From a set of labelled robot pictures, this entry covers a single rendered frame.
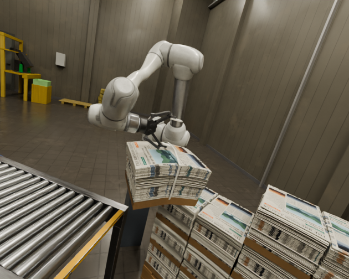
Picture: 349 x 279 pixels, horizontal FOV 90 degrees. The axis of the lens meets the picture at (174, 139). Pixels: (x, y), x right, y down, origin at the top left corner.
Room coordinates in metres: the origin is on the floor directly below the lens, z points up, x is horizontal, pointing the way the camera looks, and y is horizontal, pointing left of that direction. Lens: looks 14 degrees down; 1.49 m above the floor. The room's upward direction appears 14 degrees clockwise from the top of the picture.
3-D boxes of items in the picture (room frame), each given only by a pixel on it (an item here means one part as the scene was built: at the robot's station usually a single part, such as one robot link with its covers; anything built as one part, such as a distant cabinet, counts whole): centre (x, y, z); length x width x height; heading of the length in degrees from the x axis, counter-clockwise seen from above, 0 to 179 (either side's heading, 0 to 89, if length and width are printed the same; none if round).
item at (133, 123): (0.79, 0.21, 1.32); 0.09 x 0.06 x 0.09; 25
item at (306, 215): (0.87, -0.71, 1.06); 0.37 x 0.29 x 0.01; 148
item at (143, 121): (0.82, 0.14, 1.31); 0.09 x 0.07 x 0.08; 115
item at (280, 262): (0.86, -0.70, 0.86); 0.38 x 0.29 x 0.04; 148
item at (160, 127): (1.45, 0.19, 1.17); 0.18 x 0.16 x 0.22; 80
